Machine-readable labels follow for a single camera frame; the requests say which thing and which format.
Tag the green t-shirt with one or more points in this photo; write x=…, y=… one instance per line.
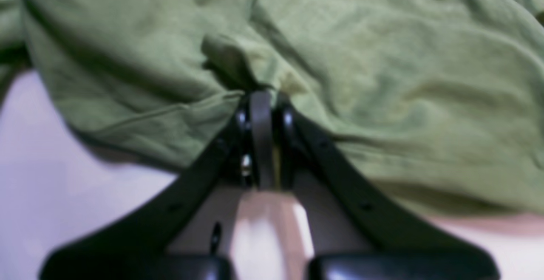
x=440, y=102

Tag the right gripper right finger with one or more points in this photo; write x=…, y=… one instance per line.
x=357, y=232

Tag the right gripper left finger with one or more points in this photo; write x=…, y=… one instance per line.
x=184, y=232

